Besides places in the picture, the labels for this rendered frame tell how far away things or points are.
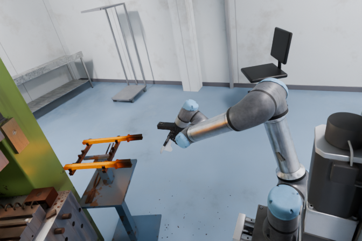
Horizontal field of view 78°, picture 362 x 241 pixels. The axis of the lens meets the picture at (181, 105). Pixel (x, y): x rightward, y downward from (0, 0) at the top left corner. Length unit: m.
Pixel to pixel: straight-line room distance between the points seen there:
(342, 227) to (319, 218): 0.04
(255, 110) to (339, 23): 3.10
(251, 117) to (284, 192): 0.36
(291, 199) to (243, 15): 3.15
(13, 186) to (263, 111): 1.38
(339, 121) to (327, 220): 0.22
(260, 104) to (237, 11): 3.10
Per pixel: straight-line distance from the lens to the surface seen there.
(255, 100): 0.78
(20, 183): 1.58
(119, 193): 1.60
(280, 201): 0.99
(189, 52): 3.93
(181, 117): 1.17
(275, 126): 0.92
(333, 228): 0.60
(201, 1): 3.94
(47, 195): 1.42
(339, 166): 0.45
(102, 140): 1.63
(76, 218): 1.52
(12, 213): 1.43
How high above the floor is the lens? 1.82
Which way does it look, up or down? 29 degrees down
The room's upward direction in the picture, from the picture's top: 11 degrees counter-clockwise
